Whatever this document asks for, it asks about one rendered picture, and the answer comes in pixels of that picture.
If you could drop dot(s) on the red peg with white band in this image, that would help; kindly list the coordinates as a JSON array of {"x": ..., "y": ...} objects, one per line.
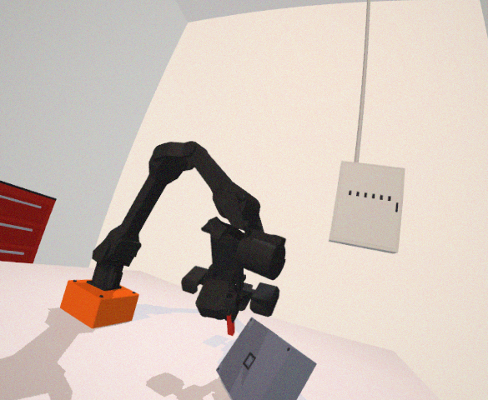
[{"x": 230, "y": 326}]

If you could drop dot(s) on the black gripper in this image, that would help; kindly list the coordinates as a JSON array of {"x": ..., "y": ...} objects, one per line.
[{"x": 263, "y": 299}]

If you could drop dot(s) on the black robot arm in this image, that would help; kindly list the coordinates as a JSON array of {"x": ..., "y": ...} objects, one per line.
[{"x": 254, "y": 250}]

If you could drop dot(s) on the grey square panel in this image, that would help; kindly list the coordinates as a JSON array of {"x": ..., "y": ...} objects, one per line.
[{"x": 263, "y": 366}]

